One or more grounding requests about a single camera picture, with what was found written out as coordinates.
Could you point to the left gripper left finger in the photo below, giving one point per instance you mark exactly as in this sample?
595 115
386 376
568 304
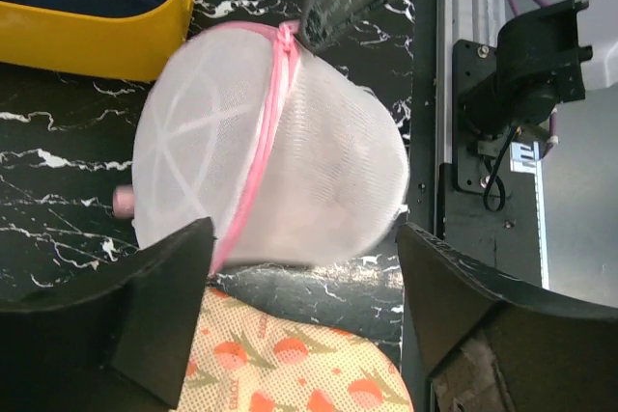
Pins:
117 339

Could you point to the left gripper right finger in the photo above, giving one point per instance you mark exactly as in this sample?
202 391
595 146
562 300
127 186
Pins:
492 342

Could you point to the white mesh laundry bag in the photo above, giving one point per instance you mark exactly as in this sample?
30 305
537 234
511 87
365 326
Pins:
290 160

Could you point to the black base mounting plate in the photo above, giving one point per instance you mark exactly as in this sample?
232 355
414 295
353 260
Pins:
444 196

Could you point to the yellow plastic basket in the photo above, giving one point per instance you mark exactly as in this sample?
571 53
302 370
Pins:
131 48

